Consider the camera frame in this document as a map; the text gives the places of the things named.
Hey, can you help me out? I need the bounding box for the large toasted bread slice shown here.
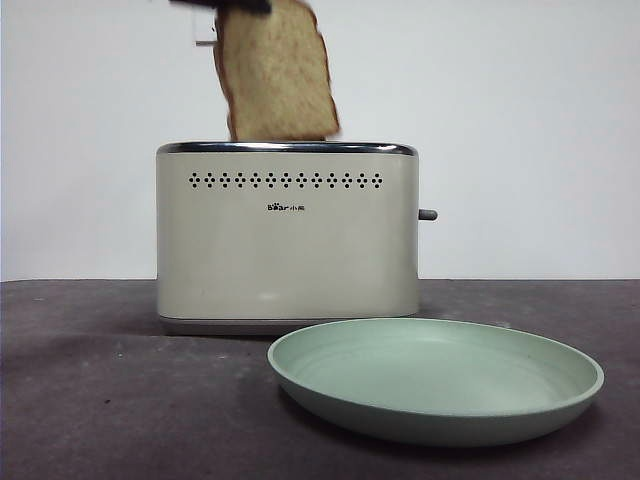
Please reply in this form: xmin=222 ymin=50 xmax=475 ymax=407
xmin=213 ymin=0 xmax=343 ymax=142

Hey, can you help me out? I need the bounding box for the white wall socket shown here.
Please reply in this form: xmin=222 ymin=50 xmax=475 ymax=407
xmin=193 ymin=7 xmax=221 ymax=49

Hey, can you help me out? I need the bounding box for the pale green round plate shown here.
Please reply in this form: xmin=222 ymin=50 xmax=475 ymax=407
xmin=266 ymin=317 xmax=605 ymax=448

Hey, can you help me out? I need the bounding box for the cream two-slot toaster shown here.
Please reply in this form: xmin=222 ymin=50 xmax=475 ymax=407
xmin=154 ymin=141 xmax=439 ymax=337

